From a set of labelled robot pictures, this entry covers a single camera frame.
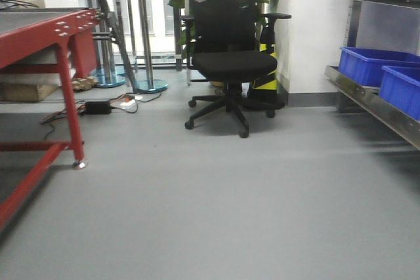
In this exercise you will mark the blue storage bin right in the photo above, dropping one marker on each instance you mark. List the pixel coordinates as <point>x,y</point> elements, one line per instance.
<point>400,88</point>

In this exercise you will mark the blue storage bin left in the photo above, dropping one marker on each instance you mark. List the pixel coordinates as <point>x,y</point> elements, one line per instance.
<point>364,66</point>

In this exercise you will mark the red metal table frame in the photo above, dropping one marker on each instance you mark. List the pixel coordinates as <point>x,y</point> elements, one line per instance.
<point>39,41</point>

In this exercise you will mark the cardboard box under table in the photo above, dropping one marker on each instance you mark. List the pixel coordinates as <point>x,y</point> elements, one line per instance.
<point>16,92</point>

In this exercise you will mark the steel shelf rack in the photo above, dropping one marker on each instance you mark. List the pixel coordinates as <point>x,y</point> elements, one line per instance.
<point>383,25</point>

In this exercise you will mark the black office chair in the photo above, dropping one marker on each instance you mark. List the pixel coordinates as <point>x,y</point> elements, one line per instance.
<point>220,39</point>

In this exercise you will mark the black power adapter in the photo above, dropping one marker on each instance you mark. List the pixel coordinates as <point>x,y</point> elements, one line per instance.
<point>102,107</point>

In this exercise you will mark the blue storage bin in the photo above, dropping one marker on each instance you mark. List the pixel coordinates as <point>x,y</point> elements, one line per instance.
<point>400,88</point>
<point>364,66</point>

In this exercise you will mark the chrome bar table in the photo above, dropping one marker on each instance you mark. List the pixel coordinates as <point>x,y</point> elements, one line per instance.
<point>147,31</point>

